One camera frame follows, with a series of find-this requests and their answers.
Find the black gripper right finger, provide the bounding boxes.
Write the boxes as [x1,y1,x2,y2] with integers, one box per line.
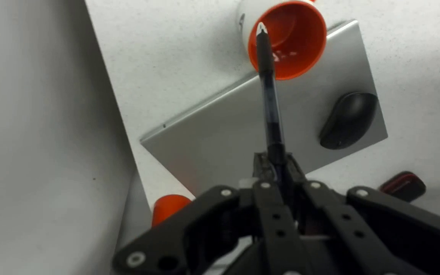
[285,154,440,275]

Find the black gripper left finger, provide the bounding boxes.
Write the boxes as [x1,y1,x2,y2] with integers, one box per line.
[111,153,302,275]

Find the black pen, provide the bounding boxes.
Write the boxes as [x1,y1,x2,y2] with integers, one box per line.
[255,21,287,188]

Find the small black red case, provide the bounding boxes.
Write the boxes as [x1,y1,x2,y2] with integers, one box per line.
[379,171,426,202]

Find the black computer mouse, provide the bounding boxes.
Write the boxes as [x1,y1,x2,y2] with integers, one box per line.
[319,92,377,150]

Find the white mug orange handle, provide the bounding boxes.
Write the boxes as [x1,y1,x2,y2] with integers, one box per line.
[235,0,327,81]

